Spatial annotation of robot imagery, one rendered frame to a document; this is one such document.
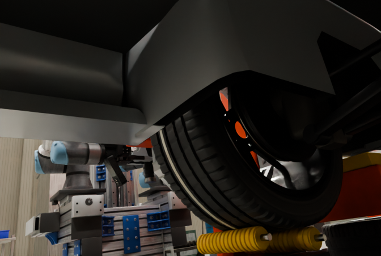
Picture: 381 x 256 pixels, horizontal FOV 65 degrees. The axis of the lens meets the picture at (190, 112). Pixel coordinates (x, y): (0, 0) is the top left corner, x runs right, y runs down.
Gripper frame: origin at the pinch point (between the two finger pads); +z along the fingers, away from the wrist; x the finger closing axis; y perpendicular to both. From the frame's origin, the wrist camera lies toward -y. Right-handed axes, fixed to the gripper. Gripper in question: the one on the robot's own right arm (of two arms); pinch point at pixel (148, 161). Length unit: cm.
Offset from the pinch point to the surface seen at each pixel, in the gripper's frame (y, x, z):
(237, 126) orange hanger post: 21, 1, 56
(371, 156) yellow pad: -12, -56, 58
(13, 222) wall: 74, 898, 64
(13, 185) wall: 176, 898, 58
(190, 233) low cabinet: -22, 553, 412
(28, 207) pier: 108, 870, 94
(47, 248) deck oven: -18, 400, 50
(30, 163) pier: 234, 870, 93
